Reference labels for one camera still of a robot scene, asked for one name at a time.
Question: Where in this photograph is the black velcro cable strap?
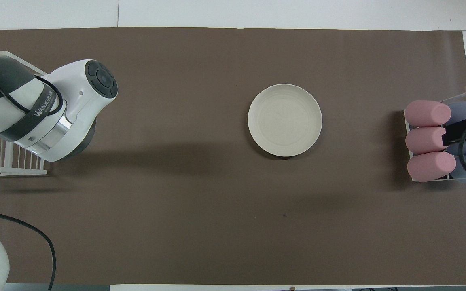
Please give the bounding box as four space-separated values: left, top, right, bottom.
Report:
0 91 66 142

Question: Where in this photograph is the pink plastic cup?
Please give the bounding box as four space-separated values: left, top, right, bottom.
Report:
404 100 452 127
405 127 450 155
407 152 457 182

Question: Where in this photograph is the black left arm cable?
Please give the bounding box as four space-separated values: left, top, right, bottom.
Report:
0 61 64 291

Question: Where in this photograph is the brown table mat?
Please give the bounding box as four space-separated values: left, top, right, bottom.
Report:
0 27 466 285

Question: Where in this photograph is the cream round plate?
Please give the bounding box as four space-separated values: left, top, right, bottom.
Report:
248 84 323 157

